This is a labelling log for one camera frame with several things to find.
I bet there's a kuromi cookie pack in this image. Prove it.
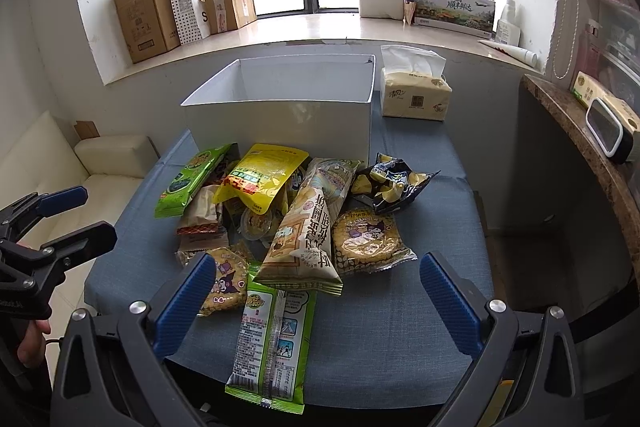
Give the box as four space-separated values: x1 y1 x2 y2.
332 208 418 275
176 239 255 317

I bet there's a beige calligraphy snack pack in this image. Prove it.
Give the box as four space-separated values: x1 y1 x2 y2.
177 184 229 253

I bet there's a green snack bag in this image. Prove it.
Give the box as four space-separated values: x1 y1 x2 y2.
154 143 240 219

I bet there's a long green-white snack pack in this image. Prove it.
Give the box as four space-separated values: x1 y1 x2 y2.
224 265 317 415

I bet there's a clear jelly cup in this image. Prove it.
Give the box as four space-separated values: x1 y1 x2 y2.
240 208 280 243

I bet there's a beige cartoon chips bag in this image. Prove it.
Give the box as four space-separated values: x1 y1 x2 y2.
255 158 360 296

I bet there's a black yellow snack bag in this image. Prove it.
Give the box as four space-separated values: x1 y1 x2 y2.
350 153 438 215

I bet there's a yellow green-pea snack bag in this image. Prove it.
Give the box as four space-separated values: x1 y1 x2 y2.
213 143 308 215

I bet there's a person's left hand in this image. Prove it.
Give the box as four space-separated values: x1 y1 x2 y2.
17 320 51 367

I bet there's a blue fabric table mat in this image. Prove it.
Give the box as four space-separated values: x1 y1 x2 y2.
83 90 497 410

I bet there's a large cardboard box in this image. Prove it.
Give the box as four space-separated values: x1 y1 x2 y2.
114 0 180 63

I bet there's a white digital clock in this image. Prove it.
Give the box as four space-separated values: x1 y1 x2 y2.
586 98 639 165

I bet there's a yellow tissue pack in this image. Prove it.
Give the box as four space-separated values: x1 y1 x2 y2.
381 44 452 121

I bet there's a white open storage box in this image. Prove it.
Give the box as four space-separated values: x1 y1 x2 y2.
181 53 376 162

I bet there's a yellow-green box on shelf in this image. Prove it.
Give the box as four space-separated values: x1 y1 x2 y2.
570 72 639 157

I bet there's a small open cardboard box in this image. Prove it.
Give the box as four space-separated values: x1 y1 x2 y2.
200 0 257 35

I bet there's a white tube on sill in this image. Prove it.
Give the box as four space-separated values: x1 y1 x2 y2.
478 39 538 68

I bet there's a landscape printed long box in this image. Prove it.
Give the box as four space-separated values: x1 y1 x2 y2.
413 0 496 38

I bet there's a small brown woven basket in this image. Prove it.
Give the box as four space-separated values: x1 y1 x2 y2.
404 1 416 25

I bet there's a clear plastic drawer organizer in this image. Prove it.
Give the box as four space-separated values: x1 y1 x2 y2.
592 0 640 114

